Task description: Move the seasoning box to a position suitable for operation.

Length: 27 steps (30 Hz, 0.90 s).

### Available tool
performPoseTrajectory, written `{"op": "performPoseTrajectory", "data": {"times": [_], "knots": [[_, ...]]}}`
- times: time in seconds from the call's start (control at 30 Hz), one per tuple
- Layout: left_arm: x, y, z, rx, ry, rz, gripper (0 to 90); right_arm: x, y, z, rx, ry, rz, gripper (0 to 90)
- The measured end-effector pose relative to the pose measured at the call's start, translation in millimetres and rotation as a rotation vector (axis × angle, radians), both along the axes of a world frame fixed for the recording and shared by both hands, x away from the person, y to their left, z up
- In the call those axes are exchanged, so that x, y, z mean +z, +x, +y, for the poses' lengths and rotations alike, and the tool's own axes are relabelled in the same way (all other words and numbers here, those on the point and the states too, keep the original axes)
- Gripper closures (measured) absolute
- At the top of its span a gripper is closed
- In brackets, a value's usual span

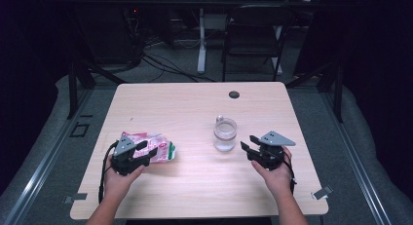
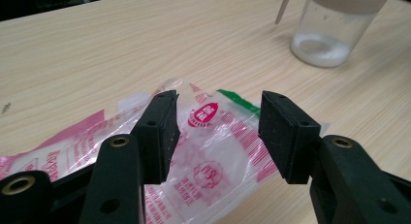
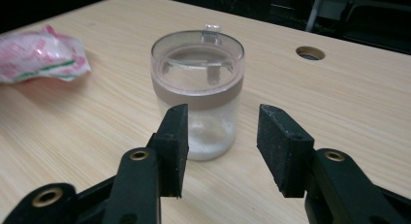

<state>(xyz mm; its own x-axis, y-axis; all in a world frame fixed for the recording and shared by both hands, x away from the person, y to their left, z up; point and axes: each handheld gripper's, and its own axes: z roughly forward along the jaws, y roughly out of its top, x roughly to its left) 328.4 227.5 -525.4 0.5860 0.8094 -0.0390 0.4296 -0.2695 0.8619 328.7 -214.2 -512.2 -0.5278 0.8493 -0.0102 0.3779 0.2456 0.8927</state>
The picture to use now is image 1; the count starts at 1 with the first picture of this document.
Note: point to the pink printed plastic bag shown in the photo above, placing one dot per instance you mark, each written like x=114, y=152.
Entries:
x=159, y=147

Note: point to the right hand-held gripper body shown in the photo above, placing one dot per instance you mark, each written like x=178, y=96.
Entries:
x=269, y=155

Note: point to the grey tape piece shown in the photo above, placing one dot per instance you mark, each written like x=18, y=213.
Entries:
x=76, y=197
x=322, y=193

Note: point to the person's left hand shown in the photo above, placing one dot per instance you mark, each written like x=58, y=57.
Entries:
x=115, y=184

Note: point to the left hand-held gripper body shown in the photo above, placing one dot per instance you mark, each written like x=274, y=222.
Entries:
x=125, y=147

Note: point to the person's right hand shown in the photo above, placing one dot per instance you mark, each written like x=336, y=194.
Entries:
x=279, y=179

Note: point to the silver floor rail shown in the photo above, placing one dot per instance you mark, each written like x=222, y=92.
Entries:
x=46, y=160
x=357, y=160

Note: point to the black folding chair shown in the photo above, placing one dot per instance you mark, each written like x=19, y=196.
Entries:
x=259, y=15

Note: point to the black metal stand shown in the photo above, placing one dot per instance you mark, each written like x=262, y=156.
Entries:
x=338, y=98
x=72, y=95

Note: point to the grey box under desk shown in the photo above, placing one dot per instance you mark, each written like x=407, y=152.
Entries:
x=214, y=22

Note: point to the white desk leg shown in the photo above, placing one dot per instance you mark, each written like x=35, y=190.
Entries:
x=202, y=49

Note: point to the round table grommet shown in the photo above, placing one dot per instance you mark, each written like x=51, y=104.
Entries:
x=233, y=94

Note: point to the dark computer cabinet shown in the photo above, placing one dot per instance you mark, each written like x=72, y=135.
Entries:
x=107, y=33

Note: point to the clear jar with hinged lid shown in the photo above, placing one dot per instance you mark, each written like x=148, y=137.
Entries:
x=224, y=135

